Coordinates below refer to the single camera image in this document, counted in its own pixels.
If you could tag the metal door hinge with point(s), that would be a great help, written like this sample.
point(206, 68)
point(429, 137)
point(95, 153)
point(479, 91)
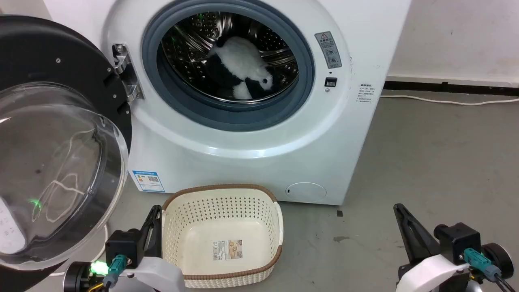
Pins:
point(126, 71)

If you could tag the black washing machine door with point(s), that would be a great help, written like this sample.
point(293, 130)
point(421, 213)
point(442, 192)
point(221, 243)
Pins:
point(61, 162)

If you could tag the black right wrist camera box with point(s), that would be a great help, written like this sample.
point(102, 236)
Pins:
point(458, 241)

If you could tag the paper label with barcode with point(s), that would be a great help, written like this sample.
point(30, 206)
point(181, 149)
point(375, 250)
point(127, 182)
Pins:
point(228, 249)

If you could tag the cream perforated laundry basket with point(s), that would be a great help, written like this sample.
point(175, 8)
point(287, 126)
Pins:
point(223, 227)

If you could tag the blue energy label sticker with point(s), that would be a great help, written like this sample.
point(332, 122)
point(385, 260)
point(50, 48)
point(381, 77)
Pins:
point(148, 181)

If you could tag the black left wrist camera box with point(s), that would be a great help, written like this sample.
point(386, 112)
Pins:
point(123, 247)

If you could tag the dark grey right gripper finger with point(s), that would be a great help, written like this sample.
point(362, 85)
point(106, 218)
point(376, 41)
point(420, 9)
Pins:
point(415, 235)

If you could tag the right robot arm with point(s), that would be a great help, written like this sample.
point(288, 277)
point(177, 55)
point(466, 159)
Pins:
point(498, 259)

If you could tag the round white filter cover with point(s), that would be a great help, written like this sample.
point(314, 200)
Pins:
point(305, 191)

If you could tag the black baseboard strip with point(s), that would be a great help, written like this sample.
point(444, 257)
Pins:
point(446, 87)

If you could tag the grey warning sticker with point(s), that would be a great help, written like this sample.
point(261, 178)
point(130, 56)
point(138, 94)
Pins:
point(328, 49)

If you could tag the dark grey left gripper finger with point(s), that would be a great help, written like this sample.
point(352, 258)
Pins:
point(149, 231)
point(159, 239)

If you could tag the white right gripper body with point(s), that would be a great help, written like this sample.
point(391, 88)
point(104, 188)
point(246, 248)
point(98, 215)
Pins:
point(432, 275)

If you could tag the teal left camera connector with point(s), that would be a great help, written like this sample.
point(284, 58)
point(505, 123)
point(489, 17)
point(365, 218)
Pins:
point(114, 267)

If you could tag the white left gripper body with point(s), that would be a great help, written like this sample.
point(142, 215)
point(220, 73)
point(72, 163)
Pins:
point(160, 275)

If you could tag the teal camera connector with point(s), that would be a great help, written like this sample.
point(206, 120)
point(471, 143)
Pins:
point(114, 267)
point(480, 263)

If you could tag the white front-load washing machine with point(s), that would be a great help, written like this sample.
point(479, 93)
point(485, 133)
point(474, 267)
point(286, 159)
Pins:
point(251, 162)

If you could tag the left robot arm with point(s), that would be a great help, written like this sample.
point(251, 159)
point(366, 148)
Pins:
point(79, 278)

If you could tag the teal right camera connector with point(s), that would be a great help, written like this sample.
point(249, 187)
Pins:
point(480, 263)

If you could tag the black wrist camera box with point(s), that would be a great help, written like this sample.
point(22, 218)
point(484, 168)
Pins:
point(123, 247)
point(458, 241)

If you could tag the steel washing drum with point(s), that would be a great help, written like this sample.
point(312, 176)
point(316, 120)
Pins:
point(190, 44)

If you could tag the black and white panda plush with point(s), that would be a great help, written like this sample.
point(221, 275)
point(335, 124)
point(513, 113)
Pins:
point(243, 61)

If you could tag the small white text sticker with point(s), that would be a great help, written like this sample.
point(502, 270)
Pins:
point(366, 93)

